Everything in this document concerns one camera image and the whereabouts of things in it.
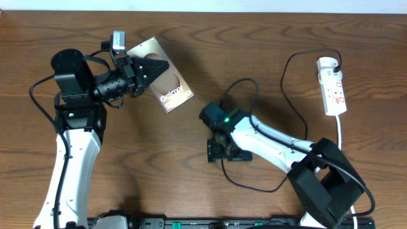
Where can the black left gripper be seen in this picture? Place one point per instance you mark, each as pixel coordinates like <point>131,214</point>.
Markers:
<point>133,76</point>

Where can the white USB wall charger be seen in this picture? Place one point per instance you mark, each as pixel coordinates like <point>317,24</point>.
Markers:
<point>330,64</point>

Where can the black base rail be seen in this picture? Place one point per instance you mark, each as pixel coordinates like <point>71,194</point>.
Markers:
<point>119,219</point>

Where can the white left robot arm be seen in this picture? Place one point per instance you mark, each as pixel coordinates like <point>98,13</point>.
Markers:
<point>80,122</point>

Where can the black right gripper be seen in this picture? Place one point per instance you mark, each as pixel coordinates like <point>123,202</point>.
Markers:
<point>213,152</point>

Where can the white power strip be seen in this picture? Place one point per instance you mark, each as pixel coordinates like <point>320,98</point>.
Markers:
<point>332,92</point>

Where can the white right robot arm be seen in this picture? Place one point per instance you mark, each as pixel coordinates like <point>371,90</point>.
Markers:
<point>325,182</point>

